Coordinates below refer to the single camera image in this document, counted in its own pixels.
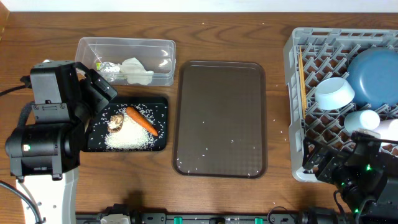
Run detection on dark blue plate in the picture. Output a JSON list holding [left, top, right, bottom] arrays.
[[347, 48, 397, 110]]

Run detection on spilled rice pile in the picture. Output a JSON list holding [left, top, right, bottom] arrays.
[[90, 104, 166, 152]]

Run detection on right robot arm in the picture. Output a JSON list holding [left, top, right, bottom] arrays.
[[302, 131, 397, 223]]

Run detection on white tissue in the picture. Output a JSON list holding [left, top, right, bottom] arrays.
[[118, 57, 154, 85]]

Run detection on light blue bowl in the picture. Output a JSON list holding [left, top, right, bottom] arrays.
[[315, 77, 355, 110]]

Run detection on grey dishwasher rack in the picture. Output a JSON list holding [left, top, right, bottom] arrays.
[[283, 27, 397, 182]]

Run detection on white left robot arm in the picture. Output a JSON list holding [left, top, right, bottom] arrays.
[[4, 60, 118, 223]]

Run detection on pink cup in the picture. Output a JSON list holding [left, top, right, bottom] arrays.
[[374, 119, 398, 141]]

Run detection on brown mushroom piece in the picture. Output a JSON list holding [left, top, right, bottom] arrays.
[[108, 114, 124, 133]]

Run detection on black waste tray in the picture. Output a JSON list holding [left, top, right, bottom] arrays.
[[81, 96, 169, 153]]

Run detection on light blue cup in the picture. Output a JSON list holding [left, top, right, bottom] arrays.
[[344, 110, 381, 133]]

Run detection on clear plastic bin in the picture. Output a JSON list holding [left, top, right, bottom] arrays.
[[75, 37, 176, 86]]

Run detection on brown serving tray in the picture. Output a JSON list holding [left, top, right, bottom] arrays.
[[172, 60, 268, 179]]

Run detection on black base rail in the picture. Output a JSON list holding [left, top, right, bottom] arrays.
[[76, 204, 345, 224]]

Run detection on yellow green snack wrapper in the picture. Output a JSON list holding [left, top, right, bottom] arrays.
[[95, 62, 121, 82]]

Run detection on orange carrot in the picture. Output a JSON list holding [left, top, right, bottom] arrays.
[[126, 107, 158, 136]]

